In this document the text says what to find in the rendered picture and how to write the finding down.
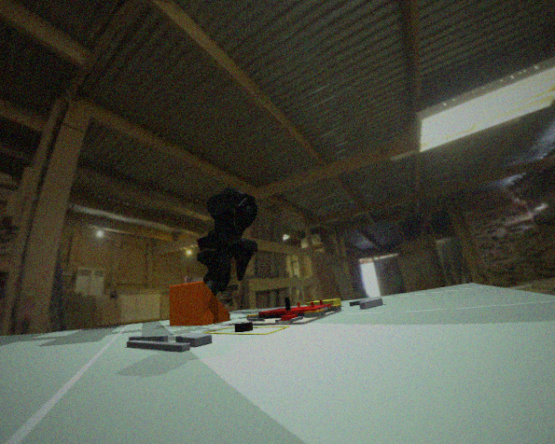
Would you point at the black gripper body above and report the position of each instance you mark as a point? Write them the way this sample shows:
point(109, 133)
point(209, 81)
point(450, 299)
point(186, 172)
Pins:
point(243, 244)

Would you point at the yellow rectangular block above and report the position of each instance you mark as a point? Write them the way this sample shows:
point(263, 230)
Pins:
point(332, 301)

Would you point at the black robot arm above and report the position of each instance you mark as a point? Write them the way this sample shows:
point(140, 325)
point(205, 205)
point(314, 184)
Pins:
point(220, 207)

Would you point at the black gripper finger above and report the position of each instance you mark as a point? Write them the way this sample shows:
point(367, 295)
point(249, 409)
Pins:
point(241, 261)
point(214, 267)

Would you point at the black wheel with grey hub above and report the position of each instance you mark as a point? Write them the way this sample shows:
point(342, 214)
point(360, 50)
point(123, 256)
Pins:
point(243, 326)

